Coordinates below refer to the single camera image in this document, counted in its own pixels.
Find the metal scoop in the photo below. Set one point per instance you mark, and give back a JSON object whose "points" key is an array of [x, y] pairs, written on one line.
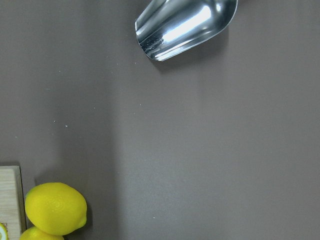
{"points": [[167, 28]]}

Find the round yellow lemon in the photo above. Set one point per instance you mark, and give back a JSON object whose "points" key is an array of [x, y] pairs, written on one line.
{"points": [[34, 233]]}

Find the wooden cutting board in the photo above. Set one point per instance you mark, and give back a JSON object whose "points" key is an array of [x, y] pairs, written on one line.
{"points": [[12, 210]]}

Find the lemon slice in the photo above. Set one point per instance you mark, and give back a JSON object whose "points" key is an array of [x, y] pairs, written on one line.
{"points": [[3, 232]]}

